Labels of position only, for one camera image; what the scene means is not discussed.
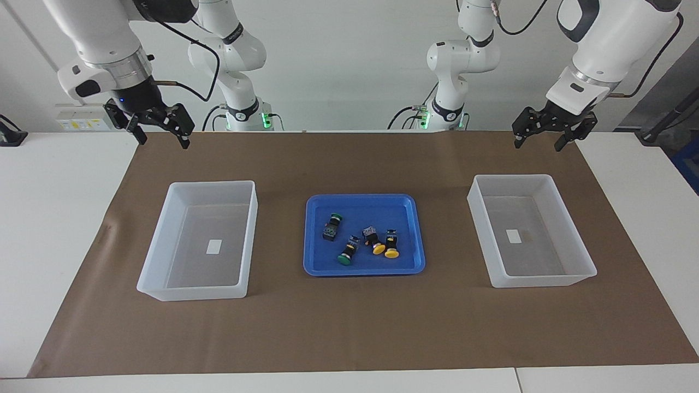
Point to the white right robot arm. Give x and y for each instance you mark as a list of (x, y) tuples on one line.
[(104, 38)]

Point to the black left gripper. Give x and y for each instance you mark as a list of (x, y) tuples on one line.
[(562, 119)]

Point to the green push button switch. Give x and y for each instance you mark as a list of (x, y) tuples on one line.
[(331, 228), (347, 252)]

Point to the black clamp base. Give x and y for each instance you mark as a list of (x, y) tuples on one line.
[(11, 136)]

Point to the blue plastic tray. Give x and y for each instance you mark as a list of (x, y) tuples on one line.
[(327, 262)]

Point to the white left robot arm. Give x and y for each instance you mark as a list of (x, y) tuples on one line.
[(606, 38)]

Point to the yellow push button switch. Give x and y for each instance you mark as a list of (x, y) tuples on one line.
[(391, 244), (374, 240)]

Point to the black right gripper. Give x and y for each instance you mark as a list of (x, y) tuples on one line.
[(143, 101)]

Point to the white wall socket box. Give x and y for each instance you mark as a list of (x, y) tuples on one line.
[(79, 117)]

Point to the blue crate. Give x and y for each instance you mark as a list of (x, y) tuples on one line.
[(689, 166)]

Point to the white paper label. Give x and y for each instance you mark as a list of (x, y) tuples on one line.
[(214, 246), (513, 236)]

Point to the brown paper table mat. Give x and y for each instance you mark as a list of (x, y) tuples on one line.
[(355, 327)]

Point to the translucent white plastic box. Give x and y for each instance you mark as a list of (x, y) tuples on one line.
[(546, 281), (164, 292)]

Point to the black stand pole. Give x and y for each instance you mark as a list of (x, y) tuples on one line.
[(669, 117)]

